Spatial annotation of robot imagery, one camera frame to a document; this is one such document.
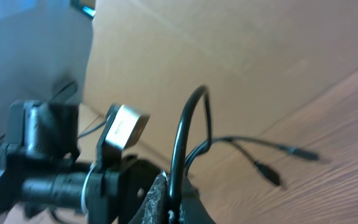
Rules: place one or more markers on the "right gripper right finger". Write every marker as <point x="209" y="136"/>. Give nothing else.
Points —
<point x="192" y="210"/>

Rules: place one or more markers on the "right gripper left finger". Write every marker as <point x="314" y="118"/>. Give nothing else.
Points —
<point x="153" y="209"/>

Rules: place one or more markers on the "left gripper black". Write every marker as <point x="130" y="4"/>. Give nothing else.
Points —
<point x="119" y="191"/>

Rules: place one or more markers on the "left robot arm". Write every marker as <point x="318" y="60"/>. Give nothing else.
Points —
<point x="39" y="163"/>

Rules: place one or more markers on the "cardboard board backdrop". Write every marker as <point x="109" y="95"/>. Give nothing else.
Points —
<point x="260" y="59"/>

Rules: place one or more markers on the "framed monitor blue screen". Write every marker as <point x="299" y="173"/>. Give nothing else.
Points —
<point x="86" y="7"/>

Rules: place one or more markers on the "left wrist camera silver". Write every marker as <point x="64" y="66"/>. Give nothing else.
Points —
<point x="123" y="129"/>

